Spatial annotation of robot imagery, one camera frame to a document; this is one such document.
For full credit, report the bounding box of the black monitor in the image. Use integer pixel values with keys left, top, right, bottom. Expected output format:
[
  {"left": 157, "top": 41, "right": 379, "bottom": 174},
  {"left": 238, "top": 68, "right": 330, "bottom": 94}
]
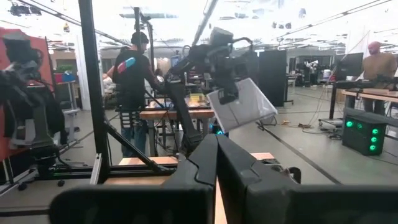
[{"left": 336, "top": 52, "right": 364, "bottom": 82}]

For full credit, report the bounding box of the red panel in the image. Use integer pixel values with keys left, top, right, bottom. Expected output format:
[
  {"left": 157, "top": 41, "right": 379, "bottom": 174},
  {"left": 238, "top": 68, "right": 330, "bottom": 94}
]
[{"left": 0, "top": 27, "right": 54, "bottom": 162}]

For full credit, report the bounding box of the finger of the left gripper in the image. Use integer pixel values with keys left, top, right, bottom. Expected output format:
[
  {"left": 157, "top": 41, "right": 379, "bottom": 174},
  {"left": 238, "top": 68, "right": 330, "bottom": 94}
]
[{"left": 217, "top": 88, "right": 239, "bottom": 106}]

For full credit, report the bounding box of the wooden workbench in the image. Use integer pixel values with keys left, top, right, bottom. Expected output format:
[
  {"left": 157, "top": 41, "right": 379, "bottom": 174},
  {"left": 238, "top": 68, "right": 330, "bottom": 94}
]
[
  {"left": 139, "top": 104, "right": 216, "bottom": 156},
  {"left": 331, "top": 80, "right": 398, "bottom": 125}
]

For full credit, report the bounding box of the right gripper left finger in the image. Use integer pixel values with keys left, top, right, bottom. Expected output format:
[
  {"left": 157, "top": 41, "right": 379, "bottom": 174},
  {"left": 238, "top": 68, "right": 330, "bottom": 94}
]
[{"left": 49, "top": 134, "right": 218, "bottom": 224}]

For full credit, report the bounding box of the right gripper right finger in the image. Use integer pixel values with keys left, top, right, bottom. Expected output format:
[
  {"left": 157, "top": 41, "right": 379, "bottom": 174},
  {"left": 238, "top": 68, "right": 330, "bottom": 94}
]
[{"left": 217, "top": 135, "right": 398, "bottom": 224}]

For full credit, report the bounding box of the person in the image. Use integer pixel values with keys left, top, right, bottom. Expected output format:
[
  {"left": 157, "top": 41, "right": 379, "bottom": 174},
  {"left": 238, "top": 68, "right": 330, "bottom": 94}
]
[
  {"left": 361, "top": 40, "right": 398, "bottom": 116},
  {"left": 111, "top": 30, "right": 163, "bottom": 158}
]

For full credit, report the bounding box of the tall black cabinet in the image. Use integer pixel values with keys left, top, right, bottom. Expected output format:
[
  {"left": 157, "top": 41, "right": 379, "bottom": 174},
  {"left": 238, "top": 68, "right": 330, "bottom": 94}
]
[{"left": 257, "top": 49, "right": 289, "bottom": 108}]

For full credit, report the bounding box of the clear jewel case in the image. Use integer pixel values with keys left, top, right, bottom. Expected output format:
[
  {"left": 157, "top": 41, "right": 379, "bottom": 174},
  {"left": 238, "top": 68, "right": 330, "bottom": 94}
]
[{"left": 206, "top": 77, "right": 279, "bottom": 134}]

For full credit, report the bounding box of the black computer with green lights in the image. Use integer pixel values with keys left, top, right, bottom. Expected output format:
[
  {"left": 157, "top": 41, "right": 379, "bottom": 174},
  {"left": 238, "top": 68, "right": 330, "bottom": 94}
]
[{"left": 341, "top": 107, "right": 390, "bottom": 157}]

